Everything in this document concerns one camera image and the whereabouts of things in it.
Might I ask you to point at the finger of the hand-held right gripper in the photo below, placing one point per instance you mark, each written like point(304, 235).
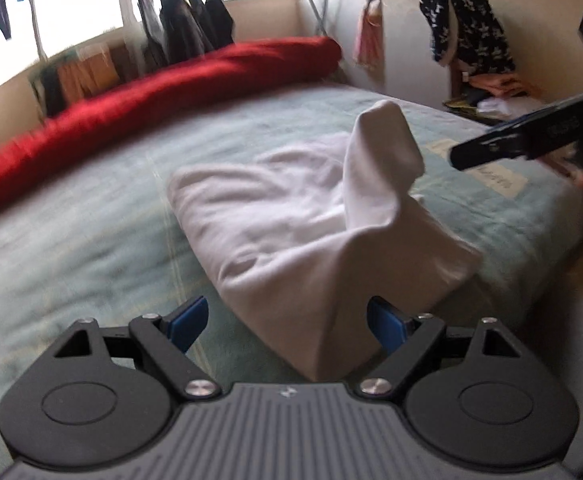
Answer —
point(519, 124)
point(486, 151)

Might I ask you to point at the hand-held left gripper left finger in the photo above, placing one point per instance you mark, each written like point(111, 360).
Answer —
point(189, 327)

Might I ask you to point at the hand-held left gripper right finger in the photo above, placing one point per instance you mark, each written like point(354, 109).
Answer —
point(389, 327)

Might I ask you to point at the white printed shirt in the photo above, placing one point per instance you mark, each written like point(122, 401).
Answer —
point(281, 210)

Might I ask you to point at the white folded cloth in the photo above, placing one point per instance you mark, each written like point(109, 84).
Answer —
point(511, 108)

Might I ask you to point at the pink folded cloth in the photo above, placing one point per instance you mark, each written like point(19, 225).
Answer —
point(501, 85)

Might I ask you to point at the wooden chair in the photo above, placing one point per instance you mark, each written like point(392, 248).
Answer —
point(455, 80)

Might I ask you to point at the star patterned dark garment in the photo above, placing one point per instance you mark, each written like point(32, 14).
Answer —
point(476, 30)

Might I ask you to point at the green plaid blanket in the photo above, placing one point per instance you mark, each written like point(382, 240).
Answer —
point(71, 240)

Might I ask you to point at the pink curtain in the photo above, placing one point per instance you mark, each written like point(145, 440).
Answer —
point(369, 25)

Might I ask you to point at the metal drying rack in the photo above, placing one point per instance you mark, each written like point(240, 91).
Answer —
point(316, 15)

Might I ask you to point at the red duvet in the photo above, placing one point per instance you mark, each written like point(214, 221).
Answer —
point(171, 90)

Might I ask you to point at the black hanging cloth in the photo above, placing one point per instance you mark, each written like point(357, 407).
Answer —
point(52, 92)

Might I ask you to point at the orange towel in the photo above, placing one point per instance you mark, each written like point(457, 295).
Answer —
point(73, 80)

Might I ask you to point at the orange shirt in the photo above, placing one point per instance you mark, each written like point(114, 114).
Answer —
point(101, 65)

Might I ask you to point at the black jacket with patch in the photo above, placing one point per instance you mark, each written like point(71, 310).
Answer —
point(181, 30)

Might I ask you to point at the green topped stand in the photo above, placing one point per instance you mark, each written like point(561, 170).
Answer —
point(51, 62)

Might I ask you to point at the grey hanging garment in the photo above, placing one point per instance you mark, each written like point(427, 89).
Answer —
point(146, 10)

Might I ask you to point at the white window frame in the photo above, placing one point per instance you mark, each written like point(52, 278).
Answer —
point(126, 0)

